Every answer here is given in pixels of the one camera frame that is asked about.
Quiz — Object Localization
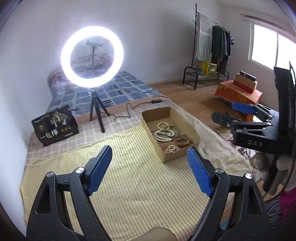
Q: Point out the white twisted pearl necklace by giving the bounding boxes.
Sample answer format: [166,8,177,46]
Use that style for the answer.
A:
[152,128,176,143]

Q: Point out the dark blue bangle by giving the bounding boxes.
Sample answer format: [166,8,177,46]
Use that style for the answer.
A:
[165,126,180,138]

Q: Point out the striped hanging towel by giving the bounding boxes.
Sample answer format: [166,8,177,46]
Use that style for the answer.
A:
[195,13,213,62]

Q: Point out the yellow box on rack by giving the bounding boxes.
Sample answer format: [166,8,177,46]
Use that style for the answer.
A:
[201,61,217,76]

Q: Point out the folded floral quilt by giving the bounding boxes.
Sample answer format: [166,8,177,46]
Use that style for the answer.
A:
[51,53,113,89]

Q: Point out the blue checkered bedsheet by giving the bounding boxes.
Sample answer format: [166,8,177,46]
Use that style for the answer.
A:
[47,71,161,115]

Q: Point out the cardboard box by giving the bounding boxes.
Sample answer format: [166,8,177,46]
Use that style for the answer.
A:
[142,107,201,163]

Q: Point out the black power cable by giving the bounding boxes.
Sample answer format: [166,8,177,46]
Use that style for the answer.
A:
[108,98,173,122]

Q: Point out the yellow-green jade bangle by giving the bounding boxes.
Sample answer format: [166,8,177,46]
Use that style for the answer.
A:
[157,121,169,131]

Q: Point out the window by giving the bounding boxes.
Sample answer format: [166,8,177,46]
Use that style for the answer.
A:
[248,23,295,70]

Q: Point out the yellow striped cloth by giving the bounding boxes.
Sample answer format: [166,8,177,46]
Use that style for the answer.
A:
[21,107,251,240]

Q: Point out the right gloved hand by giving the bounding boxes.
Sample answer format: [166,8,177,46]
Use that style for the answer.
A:
[250,151,296,193]

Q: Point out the red strap wristwatch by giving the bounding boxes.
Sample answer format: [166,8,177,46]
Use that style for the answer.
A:
[174,134,190,149]

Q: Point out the black metal rack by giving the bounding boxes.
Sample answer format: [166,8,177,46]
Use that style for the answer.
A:
[182,9,234,90]

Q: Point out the stacked books boxes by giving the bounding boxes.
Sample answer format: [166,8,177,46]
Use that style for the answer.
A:
[233,71,258,93]

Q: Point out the black tripod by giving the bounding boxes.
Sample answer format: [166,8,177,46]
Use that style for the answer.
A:
[89,89,110,133]

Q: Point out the black printed gift bag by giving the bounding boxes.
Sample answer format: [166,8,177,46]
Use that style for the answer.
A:
[32,105,79,146]

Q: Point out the white ring light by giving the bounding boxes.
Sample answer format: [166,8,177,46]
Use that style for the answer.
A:
[60,26,124,88]

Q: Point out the dark hanging clothes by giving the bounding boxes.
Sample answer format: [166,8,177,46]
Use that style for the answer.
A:
[211,25,231,75]

